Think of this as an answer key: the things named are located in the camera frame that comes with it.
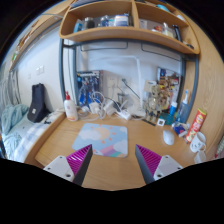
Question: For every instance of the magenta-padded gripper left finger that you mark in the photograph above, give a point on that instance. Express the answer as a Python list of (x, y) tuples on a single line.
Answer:
[(58, 166)]

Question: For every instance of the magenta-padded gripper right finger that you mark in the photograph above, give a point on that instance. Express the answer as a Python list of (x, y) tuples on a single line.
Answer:
[(166, 165)]

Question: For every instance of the grey white computer mouse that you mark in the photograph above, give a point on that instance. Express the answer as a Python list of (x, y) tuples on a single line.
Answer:
[(168, 137)]

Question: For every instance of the pastel cloud print mouse pad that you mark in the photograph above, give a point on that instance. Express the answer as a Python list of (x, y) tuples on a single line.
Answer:
[(103, 136)]

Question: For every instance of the white mug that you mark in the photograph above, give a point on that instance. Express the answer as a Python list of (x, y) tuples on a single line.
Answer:
[(197, 142)]

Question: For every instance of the blue drink carton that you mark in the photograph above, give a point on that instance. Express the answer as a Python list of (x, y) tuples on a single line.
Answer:
[(179, 128)]

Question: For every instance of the small white square clock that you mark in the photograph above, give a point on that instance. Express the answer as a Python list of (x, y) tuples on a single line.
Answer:
[(161, 122)]

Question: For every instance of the plaid bedding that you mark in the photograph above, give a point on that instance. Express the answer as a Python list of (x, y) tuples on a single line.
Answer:
[(26, 136)]

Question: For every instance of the teal bowl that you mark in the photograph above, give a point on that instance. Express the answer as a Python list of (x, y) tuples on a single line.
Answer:
[(169, 120)]

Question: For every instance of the black ruler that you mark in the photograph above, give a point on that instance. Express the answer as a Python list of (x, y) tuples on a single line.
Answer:
[(148, 122)]

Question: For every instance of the red chips can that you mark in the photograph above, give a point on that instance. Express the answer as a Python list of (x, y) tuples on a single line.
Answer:
[(196, 125)]

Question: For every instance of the blue white tube bottle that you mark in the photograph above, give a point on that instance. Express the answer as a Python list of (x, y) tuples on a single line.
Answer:
[(173, 108)]

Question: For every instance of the white red-capped lotion bottle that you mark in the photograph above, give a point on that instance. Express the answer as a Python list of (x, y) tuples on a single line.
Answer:
[(70, 110)]

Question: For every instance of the white power strip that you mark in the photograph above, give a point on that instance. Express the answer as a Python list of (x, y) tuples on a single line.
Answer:
[(124, 115)]

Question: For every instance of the tan tree-man figurine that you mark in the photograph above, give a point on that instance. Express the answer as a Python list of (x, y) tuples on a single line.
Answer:
[(155, 100)]

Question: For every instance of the black backpack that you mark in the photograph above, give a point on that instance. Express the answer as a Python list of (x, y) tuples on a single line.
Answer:
[(37, 103)]

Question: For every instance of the teal blanket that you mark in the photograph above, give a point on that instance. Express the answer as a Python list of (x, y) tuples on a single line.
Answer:
[(11, 116)]

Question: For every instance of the white charger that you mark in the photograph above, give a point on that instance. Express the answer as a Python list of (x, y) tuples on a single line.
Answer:
[(94, 107), (109, 107)]

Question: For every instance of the glass jar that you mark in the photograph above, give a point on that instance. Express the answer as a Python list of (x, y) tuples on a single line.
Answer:
[(122, 99)]

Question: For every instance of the beige paper card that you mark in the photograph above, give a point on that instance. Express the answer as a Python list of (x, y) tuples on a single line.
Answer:
[(150, 85)]

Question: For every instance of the blue robot model kit box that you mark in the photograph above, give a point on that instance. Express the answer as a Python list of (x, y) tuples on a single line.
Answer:
[(87, 86)]

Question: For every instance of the colourful figure print box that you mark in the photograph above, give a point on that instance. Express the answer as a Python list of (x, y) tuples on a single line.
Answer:
[(171, 80)]

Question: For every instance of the white desk lamp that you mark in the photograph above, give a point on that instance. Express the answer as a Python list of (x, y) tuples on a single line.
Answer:
[(137, 83)]

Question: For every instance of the wooden shelf unit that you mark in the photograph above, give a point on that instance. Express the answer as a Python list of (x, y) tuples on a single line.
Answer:
[(126, 33)]

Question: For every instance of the grey metal frame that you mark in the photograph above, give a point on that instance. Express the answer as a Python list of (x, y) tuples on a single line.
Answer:
[(61, 73)]

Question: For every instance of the white light switch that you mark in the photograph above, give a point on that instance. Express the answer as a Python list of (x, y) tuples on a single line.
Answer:
[(40, 70)]

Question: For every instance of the white wall socket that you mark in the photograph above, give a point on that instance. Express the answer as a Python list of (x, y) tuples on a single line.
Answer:
[(112, 81)]

